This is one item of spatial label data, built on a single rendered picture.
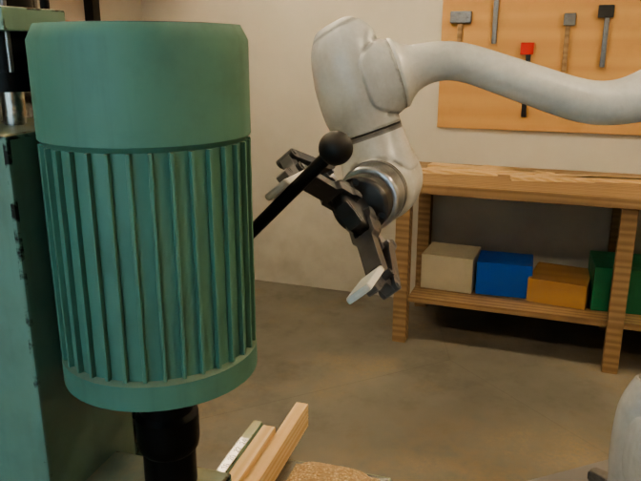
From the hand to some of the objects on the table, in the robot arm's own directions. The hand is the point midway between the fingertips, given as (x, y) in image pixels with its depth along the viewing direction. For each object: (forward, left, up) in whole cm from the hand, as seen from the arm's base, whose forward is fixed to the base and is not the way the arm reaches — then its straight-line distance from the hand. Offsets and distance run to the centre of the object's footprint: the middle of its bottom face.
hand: (320, 240), depth 71 cm
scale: (+18, -2, -35) cm, 39 cm away
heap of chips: (-9, -12, -38) cm, 41 cm away
